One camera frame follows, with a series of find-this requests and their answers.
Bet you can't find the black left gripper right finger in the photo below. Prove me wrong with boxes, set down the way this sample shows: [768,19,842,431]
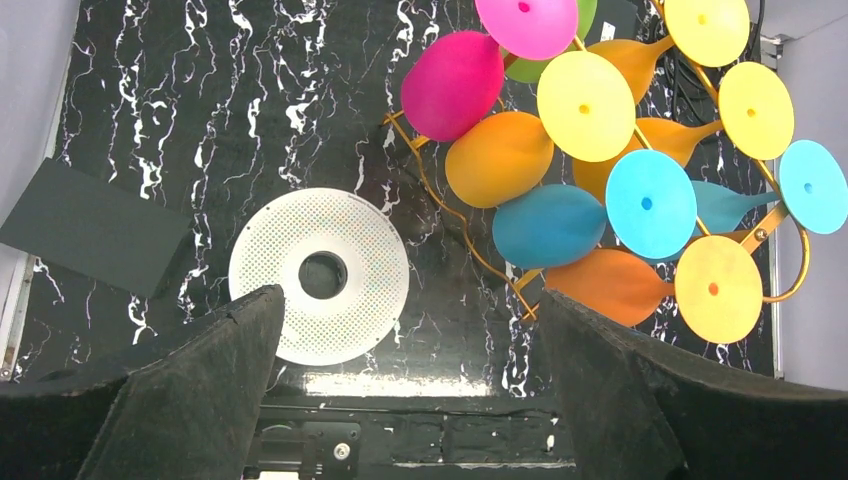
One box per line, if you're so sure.
[539,291,847,479]

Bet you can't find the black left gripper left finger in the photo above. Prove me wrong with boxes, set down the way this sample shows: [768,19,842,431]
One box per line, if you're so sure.
[1,286,285,479]

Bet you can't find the blue wine glass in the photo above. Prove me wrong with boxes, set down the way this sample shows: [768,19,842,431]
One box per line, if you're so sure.
[492,149,697,269]

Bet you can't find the teal wine glass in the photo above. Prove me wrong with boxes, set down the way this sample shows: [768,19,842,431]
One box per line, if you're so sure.
[652,139,848,265]

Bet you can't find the orange wine glass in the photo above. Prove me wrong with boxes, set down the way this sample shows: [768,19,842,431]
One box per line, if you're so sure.
[545,235,764,344]

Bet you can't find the yellow-orange wine glass front left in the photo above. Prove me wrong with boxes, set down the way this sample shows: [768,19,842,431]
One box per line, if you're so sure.
[444,51,635,208]

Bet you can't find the yellow-orange wine glass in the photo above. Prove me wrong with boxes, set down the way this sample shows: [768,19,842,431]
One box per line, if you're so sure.
[572,61,796,205]
[588,0,750,103]
[444,51,635,208]

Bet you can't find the yellow-orange wine glass right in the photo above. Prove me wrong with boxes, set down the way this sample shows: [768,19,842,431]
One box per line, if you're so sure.
[572,61,796,205]

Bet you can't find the green wine glass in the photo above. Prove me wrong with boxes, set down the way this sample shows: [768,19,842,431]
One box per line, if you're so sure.
[505,0,598,84]

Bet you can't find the magenta wine glass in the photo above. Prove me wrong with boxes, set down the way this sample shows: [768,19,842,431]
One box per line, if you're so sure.
[400,0,579,144]

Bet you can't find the yellow-orange wine glass back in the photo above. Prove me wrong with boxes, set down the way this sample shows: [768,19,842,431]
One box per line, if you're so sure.
[588,0,750,103]

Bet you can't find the white perforated filament spool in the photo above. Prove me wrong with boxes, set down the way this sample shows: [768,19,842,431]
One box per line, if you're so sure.
[228,188,410,366]

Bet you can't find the black flat box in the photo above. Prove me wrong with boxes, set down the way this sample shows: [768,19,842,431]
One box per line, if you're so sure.
[1,159,191,297]

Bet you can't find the black power adapter box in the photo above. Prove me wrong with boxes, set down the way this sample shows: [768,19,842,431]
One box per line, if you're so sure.
[583,0,641,46]

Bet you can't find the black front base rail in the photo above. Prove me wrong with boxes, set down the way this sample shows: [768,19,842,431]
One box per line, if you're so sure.
[242,397,580,479]

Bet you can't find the gold wire glass rack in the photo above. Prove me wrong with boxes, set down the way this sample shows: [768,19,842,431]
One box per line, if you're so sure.
[382,0,812,323]

